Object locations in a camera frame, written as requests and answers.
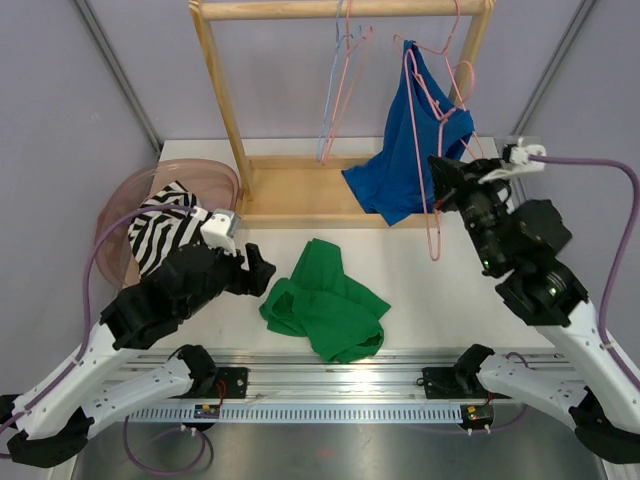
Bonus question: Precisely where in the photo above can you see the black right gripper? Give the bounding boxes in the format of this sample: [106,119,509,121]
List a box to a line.
[429,155,512,273]

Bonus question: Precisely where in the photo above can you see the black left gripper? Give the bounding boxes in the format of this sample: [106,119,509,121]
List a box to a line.
[180,237,276,320]

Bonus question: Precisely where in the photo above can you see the green tank top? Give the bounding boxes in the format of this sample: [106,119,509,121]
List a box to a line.
[259,238,391,364]

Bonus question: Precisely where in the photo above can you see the black white striped tank top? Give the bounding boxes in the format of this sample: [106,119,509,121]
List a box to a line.
[127,181,213,278]

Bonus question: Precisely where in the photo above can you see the light blue wire hanger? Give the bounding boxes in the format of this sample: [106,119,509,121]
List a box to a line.
[316,1,362,166]

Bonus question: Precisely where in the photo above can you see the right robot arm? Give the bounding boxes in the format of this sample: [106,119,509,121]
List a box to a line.
[429,156,639,464]

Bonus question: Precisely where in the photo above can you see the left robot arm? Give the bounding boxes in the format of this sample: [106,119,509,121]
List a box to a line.
[1,243,276,468]

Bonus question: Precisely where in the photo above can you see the blue tank top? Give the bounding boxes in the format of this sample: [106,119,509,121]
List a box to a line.
[342,41,475,226]

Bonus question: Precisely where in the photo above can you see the pink hanger of blue top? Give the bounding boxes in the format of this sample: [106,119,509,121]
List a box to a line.
[392,0,489,161]

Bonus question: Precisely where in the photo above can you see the wooden clothes rack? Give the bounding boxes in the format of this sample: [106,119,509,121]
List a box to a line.
[189,1,495,229]

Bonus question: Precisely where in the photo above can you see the pink translucent plastic basin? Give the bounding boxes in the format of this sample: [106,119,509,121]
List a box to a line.
[93,158,241,289]

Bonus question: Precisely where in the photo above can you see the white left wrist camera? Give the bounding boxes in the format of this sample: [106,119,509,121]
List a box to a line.
[193,207,240,257]

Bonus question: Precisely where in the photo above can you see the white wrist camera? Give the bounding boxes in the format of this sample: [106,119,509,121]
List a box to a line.
[478,136,547,184]
[193,207,240,257]

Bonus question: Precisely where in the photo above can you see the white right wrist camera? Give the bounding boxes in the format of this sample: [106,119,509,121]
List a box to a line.
[478,136,547,184]

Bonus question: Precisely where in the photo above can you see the aluminium rail base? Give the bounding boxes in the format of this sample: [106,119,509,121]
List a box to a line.
[119,349,561,426]

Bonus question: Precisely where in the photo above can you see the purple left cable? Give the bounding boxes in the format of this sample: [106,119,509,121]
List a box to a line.
[0,204,214,474]

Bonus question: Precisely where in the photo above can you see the purple cable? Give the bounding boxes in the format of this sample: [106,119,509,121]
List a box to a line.
[529,154,640,391]
[0,204,214,474]

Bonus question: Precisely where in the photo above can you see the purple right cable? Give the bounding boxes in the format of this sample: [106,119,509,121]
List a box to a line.
[529,154,640,391]

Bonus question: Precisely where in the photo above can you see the aluminium frame post right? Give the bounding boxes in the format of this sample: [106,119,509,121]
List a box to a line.
[510,0,600,136]

